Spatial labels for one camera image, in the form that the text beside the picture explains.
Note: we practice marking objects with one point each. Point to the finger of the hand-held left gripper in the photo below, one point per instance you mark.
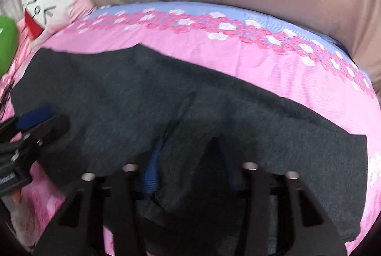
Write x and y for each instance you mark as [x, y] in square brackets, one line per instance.
[50, 128]
[32, 117]

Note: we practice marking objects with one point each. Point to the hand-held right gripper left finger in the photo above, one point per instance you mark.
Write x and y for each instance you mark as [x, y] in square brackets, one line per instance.
[151, 172]

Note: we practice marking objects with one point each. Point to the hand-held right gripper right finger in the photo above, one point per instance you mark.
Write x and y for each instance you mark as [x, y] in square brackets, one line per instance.
[253, 184]

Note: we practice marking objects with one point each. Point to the dark grey pants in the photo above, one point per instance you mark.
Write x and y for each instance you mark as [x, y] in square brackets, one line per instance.
[119, 95]

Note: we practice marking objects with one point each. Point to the green plush toy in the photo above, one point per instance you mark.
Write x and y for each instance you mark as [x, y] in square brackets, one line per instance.
[7, 44]

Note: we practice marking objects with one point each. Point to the pink rose print bed sheet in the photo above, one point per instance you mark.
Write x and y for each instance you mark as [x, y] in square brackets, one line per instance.
[238, 59]

